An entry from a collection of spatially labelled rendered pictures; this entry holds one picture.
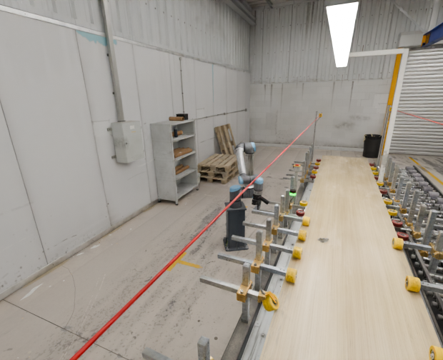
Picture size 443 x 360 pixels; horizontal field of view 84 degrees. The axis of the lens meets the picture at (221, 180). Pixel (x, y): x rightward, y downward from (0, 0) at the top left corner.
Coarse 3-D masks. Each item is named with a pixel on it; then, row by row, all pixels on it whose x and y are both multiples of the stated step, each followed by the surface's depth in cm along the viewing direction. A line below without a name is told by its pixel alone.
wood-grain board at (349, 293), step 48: (336, 192) 289; (336, 240) 194; (384, 240) 193; (288, 288) 147; (336, 288) 146; (384, 288) 146; (288, 336) 117; (336, 336) 117; (384, 336) 116; (432, 336) 116
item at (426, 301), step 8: (416, 168) 397; (424, 176) 356; (384, 184) 328; (432, 184) 325; (440, 192) 299; (392, 200) 279; (408, 200) 309; (392, 216) 270; (400, 216) 242; (408, 232) 214; (408, 240) 210; (408, 256) 204; (416, 256) 187; (424, 264) 174; (440, 264) 193; (416, 272) 185; (424, 272) 167; (440, 272) 184; (440, 280) 177; (424, 296) 163; (432, 296) 153; (440, 296) 147; (424, 304) 162; (440, 304) 141; (432, 312) 152; (440, 312) 140; (432, 320) 148; (440, 328) 140; (440, 336) 136; (440, 344) 136
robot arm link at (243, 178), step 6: (240, 144) 298; (234, 150) 296; (240, 150) 292; (240, 156) 284; (240, 162) 277; (240, 168) 271; (240, 174) 264; (246, 174) 264; (240, 180) 258; (246, 180) 258
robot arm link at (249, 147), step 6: (246, 144) 298; (252, 144) 298; (246, 150) 300; (252, 150) 300; (246, 156) 305; (252, 156) 304; (246, 162) 307; (252, 162) 306; (246, 168) 310; (252, 168) 309; (252, 174) 313; (246, 186) 318; (252, 186) 318; (246, 192) 319; (252, 192) 319; (246, 198) 324
